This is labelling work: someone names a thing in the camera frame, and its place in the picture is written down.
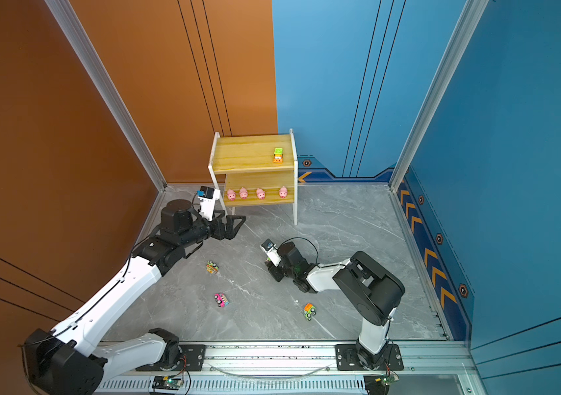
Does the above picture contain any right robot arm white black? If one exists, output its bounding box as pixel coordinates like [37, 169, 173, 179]
[261, 239, 405, 370]

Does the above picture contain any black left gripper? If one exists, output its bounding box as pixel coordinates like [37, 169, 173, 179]
[178, 208, 245, 252]

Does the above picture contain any aluminium corner post right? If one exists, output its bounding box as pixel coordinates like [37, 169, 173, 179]
[389, 0, 489, 193]

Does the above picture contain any orange green toy car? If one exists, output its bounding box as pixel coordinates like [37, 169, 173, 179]
[303, 303, 317, 321]

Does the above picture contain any yellow multicolour toy car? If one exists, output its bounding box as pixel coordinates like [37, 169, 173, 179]
[206, 261, 219, 274]

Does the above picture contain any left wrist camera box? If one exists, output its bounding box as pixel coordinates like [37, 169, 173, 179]
[197, 186, 221, 222]

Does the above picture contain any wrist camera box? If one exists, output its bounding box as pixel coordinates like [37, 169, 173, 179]
[261, 239, 281, 268]
[197, 186, 221, 222]

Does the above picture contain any aluminium corner post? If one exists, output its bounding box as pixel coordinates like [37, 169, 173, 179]
[45, 0, 168, 192]
[389, 0, 489, 193]

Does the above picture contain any circuit board right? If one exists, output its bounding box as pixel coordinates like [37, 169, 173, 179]
[364, 372, 400, 395]

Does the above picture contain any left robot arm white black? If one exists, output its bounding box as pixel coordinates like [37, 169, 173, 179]
[21, 199, 246, 394]

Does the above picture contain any aluminium corner post left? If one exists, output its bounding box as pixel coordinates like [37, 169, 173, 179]
[45, 0, 168, 192]

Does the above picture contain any white frame wooden shelf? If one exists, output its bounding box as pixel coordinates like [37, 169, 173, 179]
[208, 132, 298, 225]

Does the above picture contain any pink toy car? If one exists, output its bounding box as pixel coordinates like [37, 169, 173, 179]
[214, 293, 229, 308]

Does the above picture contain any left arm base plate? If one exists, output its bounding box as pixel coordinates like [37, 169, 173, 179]
[136, 344, 206, 373]

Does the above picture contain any green circuit board left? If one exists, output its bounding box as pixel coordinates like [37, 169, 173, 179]
[151, 375, 186, 394]

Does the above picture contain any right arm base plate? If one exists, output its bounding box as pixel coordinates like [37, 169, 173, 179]
[335, 342, 405, 371]

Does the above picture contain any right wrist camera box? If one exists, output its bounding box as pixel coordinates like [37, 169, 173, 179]
[261, 239, 281, 268]

